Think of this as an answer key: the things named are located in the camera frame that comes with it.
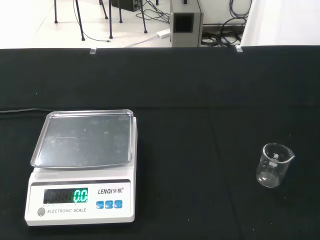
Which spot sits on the black bench cloth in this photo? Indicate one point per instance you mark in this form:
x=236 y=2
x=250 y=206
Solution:
x=175 y=100

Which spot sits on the gray metal box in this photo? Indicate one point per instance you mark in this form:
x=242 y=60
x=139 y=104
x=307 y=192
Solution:
x=185 y=37

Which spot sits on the white power strip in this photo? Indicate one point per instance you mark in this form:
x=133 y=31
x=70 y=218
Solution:
x=163 y=33

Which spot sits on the clear cloth clip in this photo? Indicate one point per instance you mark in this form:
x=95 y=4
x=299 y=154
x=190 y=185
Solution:
x=92 y=50
x=238 y=48

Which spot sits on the white electronic balance steel pan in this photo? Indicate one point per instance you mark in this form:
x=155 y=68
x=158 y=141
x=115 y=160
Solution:
x=82 y=180

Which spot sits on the black case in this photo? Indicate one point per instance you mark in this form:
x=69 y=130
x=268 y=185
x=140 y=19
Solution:
x=125 y=4

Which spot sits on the black tripod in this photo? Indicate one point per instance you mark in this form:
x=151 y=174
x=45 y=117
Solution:
x=56 y=12
x=79 y=20

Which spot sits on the pale white board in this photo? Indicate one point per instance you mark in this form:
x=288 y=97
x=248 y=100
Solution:
x=282 y=22

